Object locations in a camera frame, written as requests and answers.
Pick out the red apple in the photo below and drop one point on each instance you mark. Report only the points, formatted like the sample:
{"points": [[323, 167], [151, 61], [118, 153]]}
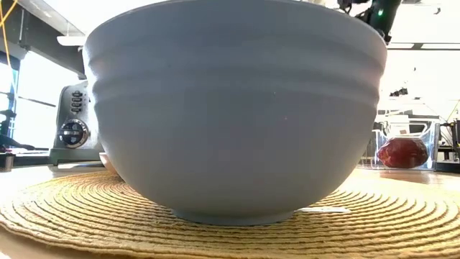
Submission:
{"points": [[402, 153]]}

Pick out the clear plastic bin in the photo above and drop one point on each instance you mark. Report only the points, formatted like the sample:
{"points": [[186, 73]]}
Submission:
{"points": [[433, 151]]}

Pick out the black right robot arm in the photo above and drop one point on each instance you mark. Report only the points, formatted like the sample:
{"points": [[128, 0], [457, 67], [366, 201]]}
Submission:
{"points": [[384, 14]]}

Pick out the blue bowl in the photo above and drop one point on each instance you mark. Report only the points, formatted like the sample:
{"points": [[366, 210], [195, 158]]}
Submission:
{"points": [[233, 126]]}

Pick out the pink plate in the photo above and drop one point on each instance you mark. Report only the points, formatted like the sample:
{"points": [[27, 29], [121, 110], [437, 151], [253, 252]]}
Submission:
{"points": [[106, 162]]}

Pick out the silver four-slot toaster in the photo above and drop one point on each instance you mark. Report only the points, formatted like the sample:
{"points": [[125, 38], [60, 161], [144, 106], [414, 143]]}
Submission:
{"points": [[72, 108]]}

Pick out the small black background device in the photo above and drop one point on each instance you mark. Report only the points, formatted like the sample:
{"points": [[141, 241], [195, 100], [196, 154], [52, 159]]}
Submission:
{"points": [[399, 92]]}

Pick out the round woven straw placemat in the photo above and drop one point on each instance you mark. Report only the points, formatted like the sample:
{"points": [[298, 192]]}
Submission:
{"points": [[72, 216]]}

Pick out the white ceiling light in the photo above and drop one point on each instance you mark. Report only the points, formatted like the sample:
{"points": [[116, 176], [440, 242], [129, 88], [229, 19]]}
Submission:
{"points": [[72, 40]]}

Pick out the grey overhead beam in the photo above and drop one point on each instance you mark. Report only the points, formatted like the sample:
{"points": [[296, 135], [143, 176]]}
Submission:
{"points": [[43, 43]]}

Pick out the blue vertical post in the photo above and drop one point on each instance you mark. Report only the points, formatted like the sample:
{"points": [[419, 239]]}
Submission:
{"points": [[13, 90]]}

